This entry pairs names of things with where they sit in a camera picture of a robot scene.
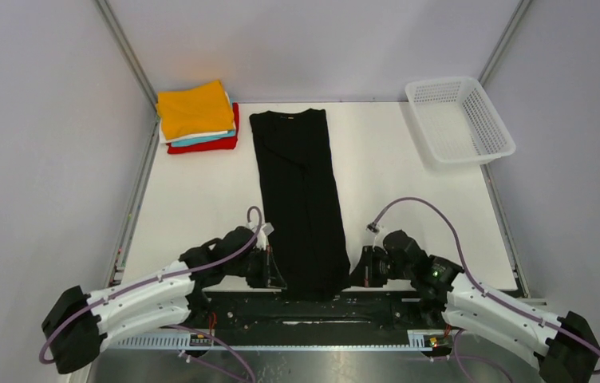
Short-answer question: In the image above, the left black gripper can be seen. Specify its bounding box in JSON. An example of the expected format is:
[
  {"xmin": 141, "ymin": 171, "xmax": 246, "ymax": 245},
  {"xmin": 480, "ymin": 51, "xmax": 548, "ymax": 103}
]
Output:
[{"xmin": 226, "ymin": 244, "xmax": 286, "ymax": 289}]

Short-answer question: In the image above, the black t shirt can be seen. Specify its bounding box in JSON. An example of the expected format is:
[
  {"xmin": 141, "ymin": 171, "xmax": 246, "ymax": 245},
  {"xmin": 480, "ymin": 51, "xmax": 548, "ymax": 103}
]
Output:
[{"xmin": 249, "ymin": 109, "xmax": 350, "ymax": 301}]

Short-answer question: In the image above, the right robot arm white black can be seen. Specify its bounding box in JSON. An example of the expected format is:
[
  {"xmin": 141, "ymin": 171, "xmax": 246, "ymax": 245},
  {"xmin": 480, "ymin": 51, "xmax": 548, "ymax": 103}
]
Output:
[{"xmin": 349, "ymin": 230, "xmax": 600, "ymax": 382}]

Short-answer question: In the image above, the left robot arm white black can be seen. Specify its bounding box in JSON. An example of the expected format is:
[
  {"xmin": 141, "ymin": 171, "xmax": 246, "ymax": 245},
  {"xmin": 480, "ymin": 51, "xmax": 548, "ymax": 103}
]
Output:
[{"xmin": 39, "ymin": 223, "xmax": 286, "ymax": 374}]

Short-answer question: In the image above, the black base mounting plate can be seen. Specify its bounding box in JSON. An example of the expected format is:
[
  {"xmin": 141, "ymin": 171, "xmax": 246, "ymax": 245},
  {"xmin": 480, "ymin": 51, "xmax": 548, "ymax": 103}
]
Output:
[{"xmin": 107, "ymin": 282, "xmax": 523, "ymax": 347}]

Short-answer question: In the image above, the right small electronics module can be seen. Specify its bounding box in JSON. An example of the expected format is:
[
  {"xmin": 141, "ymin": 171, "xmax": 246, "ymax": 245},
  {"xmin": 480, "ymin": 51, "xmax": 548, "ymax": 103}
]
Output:
[{"xmin": 424, "ymin": 334, "xmax": 453, "ymax": 349}]

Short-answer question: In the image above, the small electronics module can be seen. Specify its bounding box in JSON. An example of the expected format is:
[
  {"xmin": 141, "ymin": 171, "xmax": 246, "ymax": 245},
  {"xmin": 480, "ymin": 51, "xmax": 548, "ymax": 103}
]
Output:
[
  {"xmin": 189, "ymin": 333, "xmax": 214, "ymax": 348},
  {"xmin": 424, "ymin": 334, "xmax": 453, "ymax": 349}
]

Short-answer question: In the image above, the left small electronics module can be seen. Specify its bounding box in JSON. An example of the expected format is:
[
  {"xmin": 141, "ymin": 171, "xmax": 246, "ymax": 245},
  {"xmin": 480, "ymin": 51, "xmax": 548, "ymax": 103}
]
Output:
[{"xmin": 189, "ymin": 333, "xmax": 214, "ymax": 348}]

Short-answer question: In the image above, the red folded t shirt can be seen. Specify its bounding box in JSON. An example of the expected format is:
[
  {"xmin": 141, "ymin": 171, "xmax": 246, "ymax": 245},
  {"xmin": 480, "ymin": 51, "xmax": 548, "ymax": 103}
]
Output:
[{"xmin": 167, "ymin": 103, "xmax": 240, "ymax": 155}]

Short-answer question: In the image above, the teal folded t shirt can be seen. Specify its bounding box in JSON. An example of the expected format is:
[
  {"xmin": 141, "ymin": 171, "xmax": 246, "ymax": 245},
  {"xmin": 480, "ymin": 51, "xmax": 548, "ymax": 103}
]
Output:
[{"xmin": 168, "ymin": 123, "xmax": 238, "ymax": 148}]

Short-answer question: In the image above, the white plastic basket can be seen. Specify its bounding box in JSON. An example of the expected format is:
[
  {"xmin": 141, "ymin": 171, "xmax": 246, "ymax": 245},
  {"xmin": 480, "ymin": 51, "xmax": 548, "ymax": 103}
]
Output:
[{"xmin": 405, "ymin": 77, "xmax": 516, "ymax": 169}]

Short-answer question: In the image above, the white folded t shirt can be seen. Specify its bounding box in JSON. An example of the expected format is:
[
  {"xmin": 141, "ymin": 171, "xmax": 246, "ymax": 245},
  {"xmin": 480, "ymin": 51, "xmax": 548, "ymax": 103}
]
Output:
[{"xmin": 158, "ymin": 118, "xmax": 237, "ymax": 144}]

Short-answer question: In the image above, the orange folded t shirt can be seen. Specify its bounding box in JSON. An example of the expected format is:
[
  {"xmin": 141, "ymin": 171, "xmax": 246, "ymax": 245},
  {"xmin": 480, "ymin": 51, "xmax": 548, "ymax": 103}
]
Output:
[{"xmin": 156, "ymin": 80, "xmax": 234, "ymax": 142}]

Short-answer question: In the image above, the white slotted cable duct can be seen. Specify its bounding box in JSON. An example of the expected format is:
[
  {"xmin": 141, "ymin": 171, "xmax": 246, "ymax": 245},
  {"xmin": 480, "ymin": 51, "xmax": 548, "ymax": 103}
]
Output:
[{"xmin": 108, "ymin": 331, "xmax": 433, "ymax": 352}]

